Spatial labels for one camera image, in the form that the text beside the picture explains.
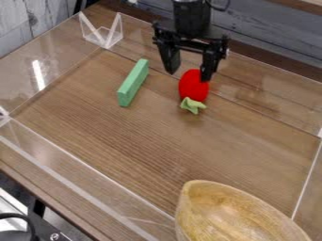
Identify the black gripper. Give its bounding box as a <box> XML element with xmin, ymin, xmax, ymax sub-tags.
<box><xmin>152</xmin><ymin>0</ymin><xmax>230</xmax><ymax>82</ymax></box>

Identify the red plush strawberry toy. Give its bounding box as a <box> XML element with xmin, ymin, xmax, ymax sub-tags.
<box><xmin>179</xmin><ymin>69</ymin><xmax>208</xmax><ymax>115</ymax></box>

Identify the green rectangular block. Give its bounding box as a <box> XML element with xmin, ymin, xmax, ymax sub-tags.
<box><xmin>117</xmin><ymin>58</ymin><xmax>148</xmax><ymax>107</ymax></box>

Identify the wooden bowl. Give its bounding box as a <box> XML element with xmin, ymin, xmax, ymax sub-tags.
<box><xmin>175</xmin><ymin>180</ymin><xmax>311</xmax><ymax>241</ymax></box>

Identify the clear acrylic corner bracket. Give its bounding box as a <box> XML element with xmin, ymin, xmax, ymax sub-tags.
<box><xmin>77</xmin><ymin>12</ymin><xmax>123</xmax><ymax>49</ymax></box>

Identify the clear acrylic tray enclosure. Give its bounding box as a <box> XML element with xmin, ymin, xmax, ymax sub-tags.
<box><xmin>0</xmin><ymin>15</ymin><xmax>322</xmax><ymax>241</ymax></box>

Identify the black table leg bracket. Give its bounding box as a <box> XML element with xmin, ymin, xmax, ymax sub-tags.
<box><xmin>28</xmin><ymin>201</ymin><xmax>72</xmax><ymax>241</ymax></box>

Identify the black cable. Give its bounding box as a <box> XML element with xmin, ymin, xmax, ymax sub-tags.
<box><xmin>0</xmin><ymin>212</ymin><xmax>41</xmax><ymax>241</ymax></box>

